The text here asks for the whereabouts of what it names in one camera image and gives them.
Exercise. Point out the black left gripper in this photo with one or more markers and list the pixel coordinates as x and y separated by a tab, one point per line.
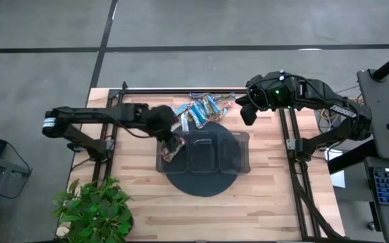
160	119

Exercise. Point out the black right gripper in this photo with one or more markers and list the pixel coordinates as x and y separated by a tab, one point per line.
258	92

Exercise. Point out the snack bars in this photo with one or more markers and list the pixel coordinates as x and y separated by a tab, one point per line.
167	156

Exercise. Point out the red green granola bar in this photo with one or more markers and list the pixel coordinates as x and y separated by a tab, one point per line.
226	97
206	108
226	110

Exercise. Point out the blue brown granola bar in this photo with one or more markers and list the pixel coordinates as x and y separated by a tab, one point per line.
185	124

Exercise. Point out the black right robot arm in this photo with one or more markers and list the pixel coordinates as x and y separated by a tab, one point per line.
316	91

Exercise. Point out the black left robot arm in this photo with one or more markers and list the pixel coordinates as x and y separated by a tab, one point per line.
90	114

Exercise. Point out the round dark woven mat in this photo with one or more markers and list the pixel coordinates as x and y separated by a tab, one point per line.
201	184

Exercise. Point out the green leafy potted plant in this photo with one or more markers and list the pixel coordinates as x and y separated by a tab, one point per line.
93	212

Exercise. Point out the black support beam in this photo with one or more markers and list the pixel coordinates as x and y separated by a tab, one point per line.
350	158

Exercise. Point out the white paper sheet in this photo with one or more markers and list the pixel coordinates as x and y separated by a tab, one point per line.
338	179

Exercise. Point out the grey workstation cart top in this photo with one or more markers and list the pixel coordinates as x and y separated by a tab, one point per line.
380	111

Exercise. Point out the grey metal side desk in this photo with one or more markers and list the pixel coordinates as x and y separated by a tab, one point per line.
2	163

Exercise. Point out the black caster wheel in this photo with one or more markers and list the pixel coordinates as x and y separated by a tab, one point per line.
371	225

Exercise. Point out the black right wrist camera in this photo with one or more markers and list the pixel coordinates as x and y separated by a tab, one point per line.
249	114

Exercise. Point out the black aluminium frame rail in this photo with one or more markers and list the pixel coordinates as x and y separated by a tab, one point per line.
97	168
294	123
283	125
107	168

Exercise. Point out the black silver frame crossbar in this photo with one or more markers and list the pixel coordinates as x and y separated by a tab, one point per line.
181	90

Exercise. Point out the silver metal bracket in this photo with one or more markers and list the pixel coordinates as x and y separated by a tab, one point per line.
290	144

